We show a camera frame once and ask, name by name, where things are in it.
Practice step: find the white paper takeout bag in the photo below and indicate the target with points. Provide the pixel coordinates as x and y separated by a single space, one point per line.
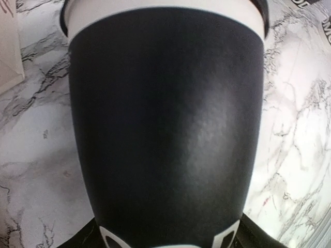
12 72

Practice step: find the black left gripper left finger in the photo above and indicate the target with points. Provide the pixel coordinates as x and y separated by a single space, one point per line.
87 237

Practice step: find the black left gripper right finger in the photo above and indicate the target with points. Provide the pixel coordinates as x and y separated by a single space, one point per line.
250 235

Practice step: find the black cup holding straws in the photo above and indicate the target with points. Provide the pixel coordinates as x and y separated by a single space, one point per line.
325 26

